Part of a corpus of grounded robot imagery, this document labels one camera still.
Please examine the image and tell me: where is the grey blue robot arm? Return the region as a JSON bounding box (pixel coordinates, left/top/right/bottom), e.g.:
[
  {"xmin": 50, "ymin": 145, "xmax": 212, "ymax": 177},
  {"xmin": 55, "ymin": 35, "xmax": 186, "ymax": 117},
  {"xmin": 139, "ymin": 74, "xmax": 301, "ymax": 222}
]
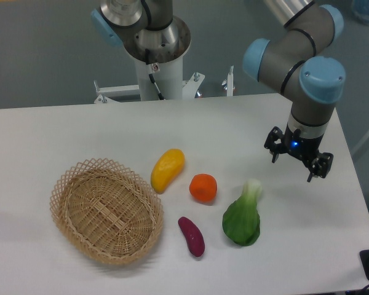
[{"xmin": 90, "ymin": 1, "xmax": 346, "ymax": 178}]

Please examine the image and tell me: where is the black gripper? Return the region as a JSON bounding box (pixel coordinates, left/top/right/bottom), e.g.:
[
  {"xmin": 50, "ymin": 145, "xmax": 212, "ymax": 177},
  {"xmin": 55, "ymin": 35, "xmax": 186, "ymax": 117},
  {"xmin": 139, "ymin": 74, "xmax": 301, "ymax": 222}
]
[{"xmin": 264, "ymin": 127, "xmax": 333, "ymax": 183}]

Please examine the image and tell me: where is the purple sweet potato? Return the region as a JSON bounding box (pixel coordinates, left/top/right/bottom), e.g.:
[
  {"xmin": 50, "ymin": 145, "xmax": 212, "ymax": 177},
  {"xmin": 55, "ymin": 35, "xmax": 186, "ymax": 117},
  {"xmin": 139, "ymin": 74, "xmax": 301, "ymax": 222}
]
[{"xmin": 178, "ymin": 216, "xmax": 205, "ymax": 258}]

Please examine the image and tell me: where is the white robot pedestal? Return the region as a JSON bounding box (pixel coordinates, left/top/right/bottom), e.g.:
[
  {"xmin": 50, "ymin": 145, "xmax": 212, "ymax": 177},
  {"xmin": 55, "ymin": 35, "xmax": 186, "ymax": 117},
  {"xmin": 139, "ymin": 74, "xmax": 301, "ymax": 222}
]
[{"xmin": 93, "ymin": 18, "xmax": 238, "ymax": 104}]

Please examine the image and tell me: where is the blue object top right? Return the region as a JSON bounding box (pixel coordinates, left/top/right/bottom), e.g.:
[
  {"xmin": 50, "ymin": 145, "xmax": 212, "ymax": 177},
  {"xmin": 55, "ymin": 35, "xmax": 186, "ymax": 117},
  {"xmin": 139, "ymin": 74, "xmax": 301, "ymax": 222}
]
[{"xmin": 351, "ymin": 0, "xmax": 369, "ymax": 25}]

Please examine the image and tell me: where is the black cable on pedestal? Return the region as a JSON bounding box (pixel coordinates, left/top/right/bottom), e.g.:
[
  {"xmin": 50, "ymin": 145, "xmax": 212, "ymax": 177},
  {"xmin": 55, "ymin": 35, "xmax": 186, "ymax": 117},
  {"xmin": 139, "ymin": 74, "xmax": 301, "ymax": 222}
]
[{"xmin": 145, "ymin": 48, "xmax": 166, "ymax": 101}]

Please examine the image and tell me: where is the green bok choy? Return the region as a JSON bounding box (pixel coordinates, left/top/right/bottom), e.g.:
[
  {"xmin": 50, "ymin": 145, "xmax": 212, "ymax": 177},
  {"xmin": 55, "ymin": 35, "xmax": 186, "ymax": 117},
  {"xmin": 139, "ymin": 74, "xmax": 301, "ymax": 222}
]
[{"xmin": 222, "ymin": 179, "xmax": 262, "ymax": 246}]

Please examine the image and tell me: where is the woven wicker basket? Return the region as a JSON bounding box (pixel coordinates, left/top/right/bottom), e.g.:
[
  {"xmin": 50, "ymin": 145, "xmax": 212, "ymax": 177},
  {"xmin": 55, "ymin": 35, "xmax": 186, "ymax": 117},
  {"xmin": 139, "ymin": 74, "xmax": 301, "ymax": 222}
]
[{"xmin": 50, "ymin": 159, "xmax": 164, "ymax": 266}]

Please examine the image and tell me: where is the yellow mango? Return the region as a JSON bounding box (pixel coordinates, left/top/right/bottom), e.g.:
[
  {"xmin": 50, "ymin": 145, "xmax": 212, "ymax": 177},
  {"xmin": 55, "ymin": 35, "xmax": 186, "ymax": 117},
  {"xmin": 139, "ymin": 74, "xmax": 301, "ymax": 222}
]
[{"xmin": 150, "ymin": 149, "xmax": 185, "ymax": 194}]

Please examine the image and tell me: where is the orange fruit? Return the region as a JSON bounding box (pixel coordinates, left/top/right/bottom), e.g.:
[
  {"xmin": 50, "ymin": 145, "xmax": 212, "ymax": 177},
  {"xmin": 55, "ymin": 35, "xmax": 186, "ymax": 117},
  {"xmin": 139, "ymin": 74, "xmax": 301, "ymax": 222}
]
[{"xmin": 189, "ymin": 173, "xmax": 218, "ymax": 203}]

